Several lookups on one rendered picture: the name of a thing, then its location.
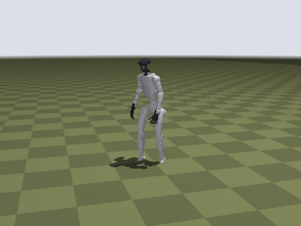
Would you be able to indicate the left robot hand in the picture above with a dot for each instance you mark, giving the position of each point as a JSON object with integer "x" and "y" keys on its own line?
{"x": 154, "y": 118}

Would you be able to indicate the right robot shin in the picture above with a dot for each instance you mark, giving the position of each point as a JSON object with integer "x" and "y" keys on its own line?
{"x": 140, "y": 145}

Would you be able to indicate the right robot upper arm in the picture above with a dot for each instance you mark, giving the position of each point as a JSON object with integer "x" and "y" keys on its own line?
{"x": 139, "y": 89}

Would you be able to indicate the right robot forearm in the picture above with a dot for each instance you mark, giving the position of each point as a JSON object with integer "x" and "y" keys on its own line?
{"x": 136, "y": 99}

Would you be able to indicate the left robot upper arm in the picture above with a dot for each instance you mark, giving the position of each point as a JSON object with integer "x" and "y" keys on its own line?
{"x": 156, "y": 81}

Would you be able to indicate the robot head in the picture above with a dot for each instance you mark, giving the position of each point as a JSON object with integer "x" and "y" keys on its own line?
{"x": 144, "y": 62}

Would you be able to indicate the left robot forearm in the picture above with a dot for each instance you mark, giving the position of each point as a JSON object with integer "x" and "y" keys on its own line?
{"x": 159, "y": 103}

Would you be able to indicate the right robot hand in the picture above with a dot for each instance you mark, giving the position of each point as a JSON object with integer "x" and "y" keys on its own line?
{"x": 132, "y": 110}

